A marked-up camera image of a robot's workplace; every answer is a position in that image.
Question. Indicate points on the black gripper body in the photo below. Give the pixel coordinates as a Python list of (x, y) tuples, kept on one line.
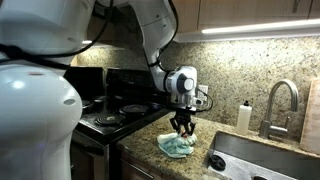
[(183, 115)]

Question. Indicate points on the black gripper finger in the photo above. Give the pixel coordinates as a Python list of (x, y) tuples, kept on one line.
[(191, 128), (174, 125)]

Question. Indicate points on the teal and white cloth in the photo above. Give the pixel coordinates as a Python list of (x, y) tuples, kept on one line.
[(176, 145)]

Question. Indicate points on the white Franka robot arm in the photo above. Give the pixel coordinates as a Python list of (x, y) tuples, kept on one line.
[(36, 116)]

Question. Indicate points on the large coil burner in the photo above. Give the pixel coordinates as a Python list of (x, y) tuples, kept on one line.
[(134, 109)]

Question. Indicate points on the black sink drain stopper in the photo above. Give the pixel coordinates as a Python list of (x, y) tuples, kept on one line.
[(217, 162)]

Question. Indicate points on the white soap bottle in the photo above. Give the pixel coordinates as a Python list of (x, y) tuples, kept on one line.
[(244, 118)]

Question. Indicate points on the wooden lower cabinet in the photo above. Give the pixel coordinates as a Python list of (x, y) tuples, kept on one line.
[(136, 170)]

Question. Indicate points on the small coil burner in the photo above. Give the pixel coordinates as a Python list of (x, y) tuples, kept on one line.
[(110, 119)]

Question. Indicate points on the steel sink basin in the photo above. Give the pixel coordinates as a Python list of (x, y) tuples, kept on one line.
[(253, 150)]

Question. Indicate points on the black electric stove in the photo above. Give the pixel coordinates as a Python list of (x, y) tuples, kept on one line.
[(100, 133)]

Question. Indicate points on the steel gooseneck faucet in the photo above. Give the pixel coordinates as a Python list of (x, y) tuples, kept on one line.
[(271, 130)]

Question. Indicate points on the dark range hood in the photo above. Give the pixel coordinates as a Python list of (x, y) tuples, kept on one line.
[(111, 30)]

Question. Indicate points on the wooden upper cabinets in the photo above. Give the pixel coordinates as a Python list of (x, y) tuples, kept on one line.
[(233, 10)]

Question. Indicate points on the under-cabinet light strip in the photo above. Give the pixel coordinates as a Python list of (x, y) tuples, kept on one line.
[(260, 27)]

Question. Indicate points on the wooden cutting board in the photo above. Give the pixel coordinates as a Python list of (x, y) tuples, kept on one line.
[(311, 123)]

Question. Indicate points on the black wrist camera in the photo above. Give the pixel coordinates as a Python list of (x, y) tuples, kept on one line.
[(199, 102)]

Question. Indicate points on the white wall outlet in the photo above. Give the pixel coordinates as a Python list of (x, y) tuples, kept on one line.
[(203, 89)]

